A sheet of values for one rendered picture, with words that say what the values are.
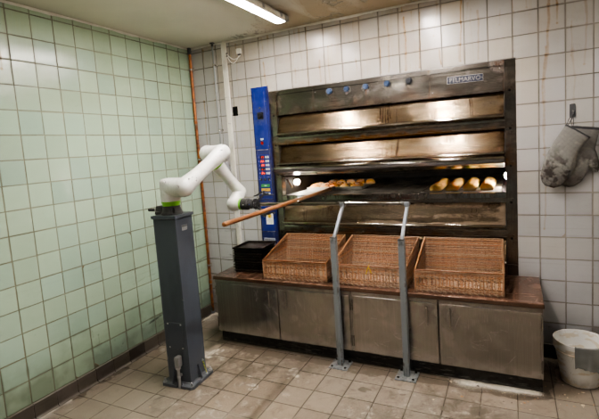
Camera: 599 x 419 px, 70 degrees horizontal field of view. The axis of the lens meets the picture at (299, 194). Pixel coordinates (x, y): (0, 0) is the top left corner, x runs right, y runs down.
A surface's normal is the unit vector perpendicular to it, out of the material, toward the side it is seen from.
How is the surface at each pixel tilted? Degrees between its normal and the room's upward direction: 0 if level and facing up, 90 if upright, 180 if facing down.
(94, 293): 90
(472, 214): 70
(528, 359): 90
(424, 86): 90
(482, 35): 90
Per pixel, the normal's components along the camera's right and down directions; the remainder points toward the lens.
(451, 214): -0.43, -0.22
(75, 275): 0.90, -0.01
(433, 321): -0.45, 0.12
